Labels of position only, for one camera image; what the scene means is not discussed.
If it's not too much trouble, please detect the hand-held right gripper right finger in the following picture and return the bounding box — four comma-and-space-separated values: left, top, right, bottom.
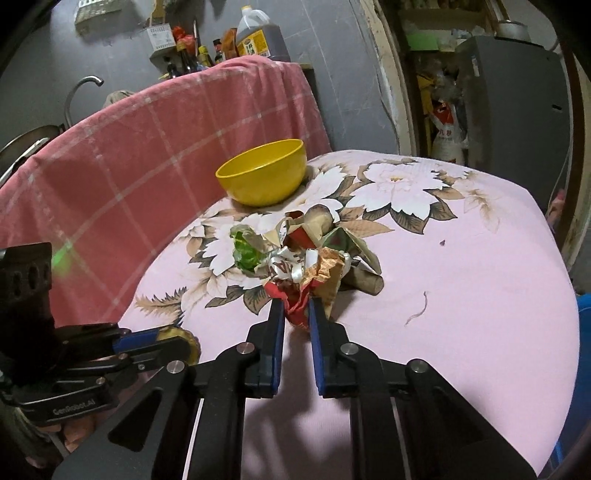
307, 299, 541, 480

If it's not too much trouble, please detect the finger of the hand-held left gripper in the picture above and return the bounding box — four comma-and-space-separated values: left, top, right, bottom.
54, 336, 192, 394
58, 322, 163, 354

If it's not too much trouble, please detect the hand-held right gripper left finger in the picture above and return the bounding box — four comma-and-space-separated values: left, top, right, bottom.
51, 299, 287, 480

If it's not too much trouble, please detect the yellow wrapper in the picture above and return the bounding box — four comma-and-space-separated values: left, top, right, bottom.
156, 325, 201, 363

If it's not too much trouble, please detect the white red wrapper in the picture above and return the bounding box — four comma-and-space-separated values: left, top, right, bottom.
268, 247, 320, 283

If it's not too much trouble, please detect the red brown torn paper cup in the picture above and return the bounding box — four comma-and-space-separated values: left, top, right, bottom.
276, 205, 343, 251

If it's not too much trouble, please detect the blue plastic basin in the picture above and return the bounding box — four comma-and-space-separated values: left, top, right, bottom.
549, 294, 591, 468

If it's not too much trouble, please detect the person's left hand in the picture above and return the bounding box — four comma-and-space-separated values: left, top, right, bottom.
61, 411, 99, 455

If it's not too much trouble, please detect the orange brown crumpled wrapper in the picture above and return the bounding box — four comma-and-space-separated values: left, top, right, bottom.
304, 248, 352, 320

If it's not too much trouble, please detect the green plastic wrapper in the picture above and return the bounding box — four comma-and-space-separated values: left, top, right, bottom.
229, 225, 269, 274

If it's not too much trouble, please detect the pink floral blanket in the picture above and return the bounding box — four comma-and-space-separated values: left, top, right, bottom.
117, 150, 581, 480

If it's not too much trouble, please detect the pink checked blanket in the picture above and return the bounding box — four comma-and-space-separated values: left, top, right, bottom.
0, 55, 334, 334

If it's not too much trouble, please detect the yellow plastic bowl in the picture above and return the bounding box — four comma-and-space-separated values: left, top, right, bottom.
215, 139, 308, 208

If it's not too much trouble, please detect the metal faucet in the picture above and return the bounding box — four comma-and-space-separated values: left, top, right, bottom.
63, 76, 105, 131

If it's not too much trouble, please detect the white red sack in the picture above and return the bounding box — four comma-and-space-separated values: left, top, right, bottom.
431, 98, 468, 163

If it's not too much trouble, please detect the pink slipper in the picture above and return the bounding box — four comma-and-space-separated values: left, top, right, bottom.
546, 188, 568, 223

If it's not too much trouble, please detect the dark sauce bottle red cap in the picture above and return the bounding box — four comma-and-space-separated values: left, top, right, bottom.
175, 39, 195, 75

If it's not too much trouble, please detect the grey metal cabinet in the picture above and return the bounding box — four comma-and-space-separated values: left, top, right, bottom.
455, 34, 574, 209

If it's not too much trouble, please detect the large cooking oil bottle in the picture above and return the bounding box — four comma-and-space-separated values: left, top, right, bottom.
235, 4, 291, 64

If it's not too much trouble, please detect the wooden door plank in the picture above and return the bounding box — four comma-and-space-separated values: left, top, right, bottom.
558, 41, 591, 278

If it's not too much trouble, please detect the green board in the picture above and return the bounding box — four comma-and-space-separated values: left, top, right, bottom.
405, 31, 440, 52

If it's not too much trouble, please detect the metal pot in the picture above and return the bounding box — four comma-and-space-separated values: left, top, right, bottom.
496, 19, 533, 42

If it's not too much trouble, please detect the brown string scrap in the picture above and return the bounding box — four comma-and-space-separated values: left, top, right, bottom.
405, 291, 431, 327

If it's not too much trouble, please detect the pale door frame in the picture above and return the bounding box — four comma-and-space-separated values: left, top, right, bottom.
364, 0, 420, 158

